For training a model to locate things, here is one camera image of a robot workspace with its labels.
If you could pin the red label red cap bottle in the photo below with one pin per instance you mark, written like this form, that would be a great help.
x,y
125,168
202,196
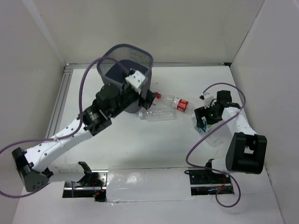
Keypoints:
x,y
176,103

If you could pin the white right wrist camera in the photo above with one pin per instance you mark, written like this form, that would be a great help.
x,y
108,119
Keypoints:
x,y
207,99

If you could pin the aluminium frame rail back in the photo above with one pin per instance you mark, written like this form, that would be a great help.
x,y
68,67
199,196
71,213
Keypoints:
x,y
83,66

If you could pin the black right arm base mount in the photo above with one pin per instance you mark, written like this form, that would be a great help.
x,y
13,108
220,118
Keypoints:
x,y
205,177

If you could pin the aluminium frame rail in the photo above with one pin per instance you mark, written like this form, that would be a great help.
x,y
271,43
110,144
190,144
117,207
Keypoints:
x,y
83,66
55,120

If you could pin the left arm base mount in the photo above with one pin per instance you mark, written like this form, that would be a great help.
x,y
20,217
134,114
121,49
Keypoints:
x,y
93,184

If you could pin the aluminium frame rail left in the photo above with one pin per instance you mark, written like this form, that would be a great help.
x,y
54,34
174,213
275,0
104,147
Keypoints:
x,y
55,120

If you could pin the green blue label bottle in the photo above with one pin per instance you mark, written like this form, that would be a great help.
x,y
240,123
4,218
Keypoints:
x,y
214,139

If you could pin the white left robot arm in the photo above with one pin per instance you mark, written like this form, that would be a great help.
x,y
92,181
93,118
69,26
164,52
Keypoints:
x,y
35,165

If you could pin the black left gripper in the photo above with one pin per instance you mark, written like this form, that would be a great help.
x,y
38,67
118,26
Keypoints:
x,y
145,100

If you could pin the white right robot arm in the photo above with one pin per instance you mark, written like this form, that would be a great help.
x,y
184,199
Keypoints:
x,y
246,152

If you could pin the silver reflective tape sheet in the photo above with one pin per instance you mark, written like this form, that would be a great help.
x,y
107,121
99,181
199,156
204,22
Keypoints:
x,y
148,185

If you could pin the clear bottle blue-white cap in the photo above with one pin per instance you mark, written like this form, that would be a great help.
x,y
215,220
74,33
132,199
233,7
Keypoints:
x,y
162,114

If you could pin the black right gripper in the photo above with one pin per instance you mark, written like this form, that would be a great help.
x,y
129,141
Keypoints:
x,y
201,112

